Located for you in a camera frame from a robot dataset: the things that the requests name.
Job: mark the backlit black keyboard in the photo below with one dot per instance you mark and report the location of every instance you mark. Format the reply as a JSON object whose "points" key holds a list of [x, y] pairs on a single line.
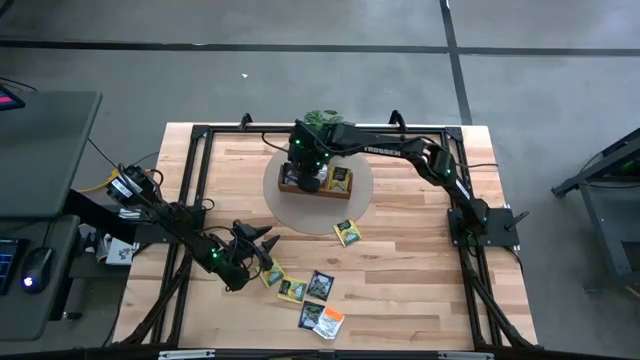
{"points": [[10, 265]]}

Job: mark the green plant in white pot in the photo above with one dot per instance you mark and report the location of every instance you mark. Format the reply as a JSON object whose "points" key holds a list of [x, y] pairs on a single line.
{"points": [[320, 116]]}

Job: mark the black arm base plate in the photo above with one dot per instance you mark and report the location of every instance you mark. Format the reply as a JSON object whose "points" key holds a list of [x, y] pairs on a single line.
{"points": [[150, 235], [500, 227]]}

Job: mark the wooden compartment tea box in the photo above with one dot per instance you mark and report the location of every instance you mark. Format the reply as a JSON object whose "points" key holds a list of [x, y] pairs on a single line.
{"points": [[330, 194]]}

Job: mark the black computer mouse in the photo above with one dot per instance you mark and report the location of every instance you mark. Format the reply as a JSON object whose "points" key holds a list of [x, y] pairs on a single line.
{"points": [[36, 270]]}

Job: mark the black aluminium table frame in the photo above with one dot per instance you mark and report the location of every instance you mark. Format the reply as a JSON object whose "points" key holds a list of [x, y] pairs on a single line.
{"points": [[225, 129]]}

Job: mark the green yellow tea packet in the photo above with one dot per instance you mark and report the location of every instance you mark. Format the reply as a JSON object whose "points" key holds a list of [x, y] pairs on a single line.
{"points": [[292, 290], [340, 180], [274, 275], [347, 232]]}

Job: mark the round grey placemat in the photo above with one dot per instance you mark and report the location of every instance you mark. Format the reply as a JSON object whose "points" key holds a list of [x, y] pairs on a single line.
{"points": [[310, 215]]}

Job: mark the white metal bracket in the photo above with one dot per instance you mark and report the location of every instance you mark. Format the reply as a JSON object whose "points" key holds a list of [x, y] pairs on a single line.
{"points": [[185, 355]]}

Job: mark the black metal cart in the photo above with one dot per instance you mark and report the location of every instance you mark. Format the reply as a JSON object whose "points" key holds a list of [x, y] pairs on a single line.
{"points": [[615, 225]]}

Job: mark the small white box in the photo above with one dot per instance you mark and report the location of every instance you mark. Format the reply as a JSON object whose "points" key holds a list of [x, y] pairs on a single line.
{"points": [[120, 252]]}

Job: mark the grey office desk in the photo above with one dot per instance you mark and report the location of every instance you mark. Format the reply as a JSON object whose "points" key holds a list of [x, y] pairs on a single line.
{"points": [[40, 150]]}

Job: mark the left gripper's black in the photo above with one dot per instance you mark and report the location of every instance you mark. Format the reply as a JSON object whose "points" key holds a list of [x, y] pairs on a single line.
{"points": [[237, 270]]}

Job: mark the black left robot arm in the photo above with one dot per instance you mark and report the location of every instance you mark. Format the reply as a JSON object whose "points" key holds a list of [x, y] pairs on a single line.
{"points": [[175, 220]]}

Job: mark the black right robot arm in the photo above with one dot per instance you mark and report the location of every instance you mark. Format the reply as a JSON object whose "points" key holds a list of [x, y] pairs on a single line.
{"points": [[380, 145]]}

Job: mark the dark blue tea packet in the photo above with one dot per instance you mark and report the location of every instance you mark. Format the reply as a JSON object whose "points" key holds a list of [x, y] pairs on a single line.
{"points": [[320, 286], [289, 176], [311, 316]]}

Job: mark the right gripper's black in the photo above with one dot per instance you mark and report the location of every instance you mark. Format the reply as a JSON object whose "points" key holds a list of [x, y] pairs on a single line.
{"points": [[309, 182]]}

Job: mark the white orange tea packet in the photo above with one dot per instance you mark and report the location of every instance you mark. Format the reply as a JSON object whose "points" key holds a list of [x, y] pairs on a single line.
{"points": [[328, 325], [322, 175]]}

